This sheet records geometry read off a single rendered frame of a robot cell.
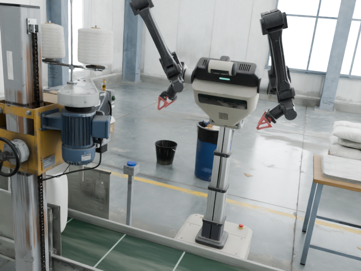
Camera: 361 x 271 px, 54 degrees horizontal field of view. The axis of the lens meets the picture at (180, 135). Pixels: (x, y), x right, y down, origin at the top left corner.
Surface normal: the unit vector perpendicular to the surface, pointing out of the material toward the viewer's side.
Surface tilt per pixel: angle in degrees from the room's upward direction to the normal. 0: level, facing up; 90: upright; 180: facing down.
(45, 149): 90
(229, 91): 40
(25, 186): 90
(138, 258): 0
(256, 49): 90
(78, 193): 90
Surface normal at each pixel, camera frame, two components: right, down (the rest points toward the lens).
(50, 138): 0.94, 0.18
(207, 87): -0.15, -0.56
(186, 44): -0.34, 0.25
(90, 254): 0.08, -0.95
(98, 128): 0.07, 0.30
